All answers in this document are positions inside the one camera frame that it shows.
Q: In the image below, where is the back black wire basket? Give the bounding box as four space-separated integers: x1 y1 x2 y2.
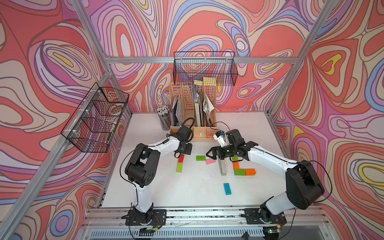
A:
173 50 238 86

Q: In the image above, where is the beige desk organizer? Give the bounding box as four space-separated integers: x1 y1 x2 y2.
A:
169 83 218 141

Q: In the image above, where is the clear cup of pencils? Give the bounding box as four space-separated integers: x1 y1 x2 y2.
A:
157 106 172 131

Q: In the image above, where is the black white stapler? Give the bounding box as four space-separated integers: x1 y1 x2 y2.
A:
218 160 227 176

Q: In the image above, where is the pink wooden block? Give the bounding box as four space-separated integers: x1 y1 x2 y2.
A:
206 159 216 165

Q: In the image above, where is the dark green block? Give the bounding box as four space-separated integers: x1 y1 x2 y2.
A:
234 169 247 176

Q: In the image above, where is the black wire basket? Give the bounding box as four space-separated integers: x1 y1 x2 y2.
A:
173 50 238 86
61 83 130 153

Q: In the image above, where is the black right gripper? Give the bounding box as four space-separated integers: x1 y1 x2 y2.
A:
205 144 236 161

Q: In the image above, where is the orange block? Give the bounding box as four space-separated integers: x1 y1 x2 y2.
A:
233 163 240 170
245 169 256 176

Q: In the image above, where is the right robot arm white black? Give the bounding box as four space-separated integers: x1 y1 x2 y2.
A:
206 129 325 224

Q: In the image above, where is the orange block front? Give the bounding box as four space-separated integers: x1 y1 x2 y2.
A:
233 163 240 170

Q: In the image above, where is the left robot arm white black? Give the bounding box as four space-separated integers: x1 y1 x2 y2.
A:
122 126 194 227

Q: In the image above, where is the left black wire basket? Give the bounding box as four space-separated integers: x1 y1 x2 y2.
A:
61 83 130 153

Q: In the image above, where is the teal block front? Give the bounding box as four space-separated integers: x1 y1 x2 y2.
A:
223 183 232 196

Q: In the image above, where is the red wooden block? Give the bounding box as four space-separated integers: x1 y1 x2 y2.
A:
178 155 185 163

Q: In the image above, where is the yellow sticky note block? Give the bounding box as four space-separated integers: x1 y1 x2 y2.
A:
193 77 217 86

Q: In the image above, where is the metal base rail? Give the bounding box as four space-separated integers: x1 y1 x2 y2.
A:
82 206 328 239

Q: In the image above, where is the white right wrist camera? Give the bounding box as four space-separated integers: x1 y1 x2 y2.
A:
213 131 227 148

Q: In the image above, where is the light green block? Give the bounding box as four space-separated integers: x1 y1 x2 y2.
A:
176 163 183 173

